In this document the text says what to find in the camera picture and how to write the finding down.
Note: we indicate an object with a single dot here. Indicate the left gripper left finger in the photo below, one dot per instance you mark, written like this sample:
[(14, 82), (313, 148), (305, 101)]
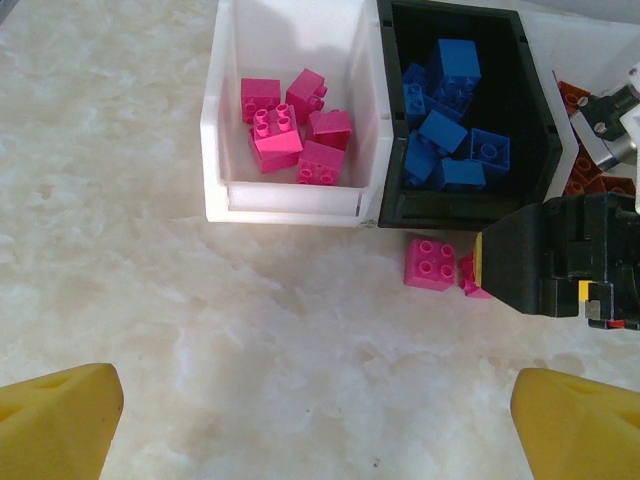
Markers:
[(55, 430)]

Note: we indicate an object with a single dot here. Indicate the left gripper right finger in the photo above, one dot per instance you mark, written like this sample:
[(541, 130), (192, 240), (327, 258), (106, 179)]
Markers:
[(580, 435)]

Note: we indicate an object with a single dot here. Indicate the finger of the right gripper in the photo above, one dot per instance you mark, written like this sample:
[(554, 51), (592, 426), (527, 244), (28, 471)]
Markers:
[(515, 260)]

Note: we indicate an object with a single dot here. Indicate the brown lego brick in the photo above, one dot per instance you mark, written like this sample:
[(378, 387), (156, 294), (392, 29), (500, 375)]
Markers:
[(572, 92), (617, 184), (582, 167)]

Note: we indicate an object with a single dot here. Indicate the black plastic bin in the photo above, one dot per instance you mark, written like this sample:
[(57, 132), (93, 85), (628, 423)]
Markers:
[(440, 212)]

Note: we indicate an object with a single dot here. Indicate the white plastic bin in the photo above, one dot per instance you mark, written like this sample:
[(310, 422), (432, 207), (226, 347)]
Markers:
[(280, 202), (575, 40)]

